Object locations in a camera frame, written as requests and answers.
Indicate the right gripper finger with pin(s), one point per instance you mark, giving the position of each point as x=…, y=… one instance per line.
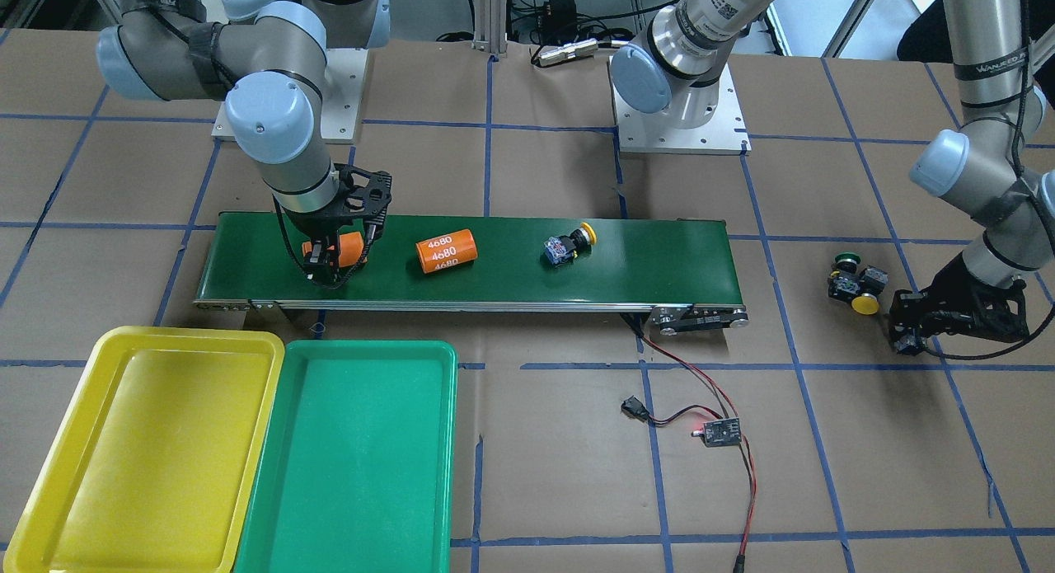
x=372, y=231
x=321, y=262

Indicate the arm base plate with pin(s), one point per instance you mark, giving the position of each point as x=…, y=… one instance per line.
x=706, y=120
x=262, y=100

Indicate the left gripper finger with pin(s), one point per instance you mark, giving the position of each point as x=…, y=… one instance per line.
x=905, y=340

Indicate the yellow plastic tray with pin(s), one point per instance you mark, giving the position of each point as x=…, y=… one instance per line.
x=153, y=466

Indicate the orange cylinder with 4680 print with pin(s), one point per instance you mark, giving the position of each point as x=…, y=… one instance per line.
x=442, y=252

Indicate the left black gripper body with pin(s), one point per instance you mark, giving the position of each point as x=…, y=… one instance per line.
x=961, y=289

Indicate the green conveyor belt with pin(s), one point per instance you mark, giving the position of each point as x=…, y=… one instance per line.
x=680, y=274

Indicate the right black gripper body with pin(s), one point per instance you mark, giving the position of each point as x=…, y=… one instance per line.
x=316, y=227

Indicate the yellow push button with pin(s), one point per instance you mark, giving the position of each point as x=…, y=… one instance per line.
x=860, y=291
x=561, y=250

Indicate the small black controller board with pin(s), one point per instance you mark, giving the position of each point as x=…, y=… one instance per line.
x=722, y=433

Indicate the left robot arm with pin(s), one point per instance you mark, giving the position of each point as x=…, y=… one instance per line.
x=977, y=168

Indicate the plain orange cylinder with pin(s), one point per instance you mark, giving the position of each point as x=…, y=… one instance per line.
x=351, y=244

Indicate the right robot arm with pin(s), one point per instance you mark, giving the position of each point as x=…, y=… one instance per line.
x=267, y=66

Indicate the green push button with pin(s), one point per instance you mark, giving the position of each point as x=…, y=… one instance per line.
x=844, y=267

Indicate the aluminium frame post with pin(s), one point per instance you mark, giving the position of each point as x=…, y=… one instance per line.
x=489, y=27

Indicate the green plastic tray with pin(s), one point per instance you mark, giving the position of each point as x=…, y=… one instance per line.
x=355, y=473

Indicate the black wire connector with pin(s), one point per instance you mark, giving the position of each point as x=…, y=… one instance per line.
x=636, y=409

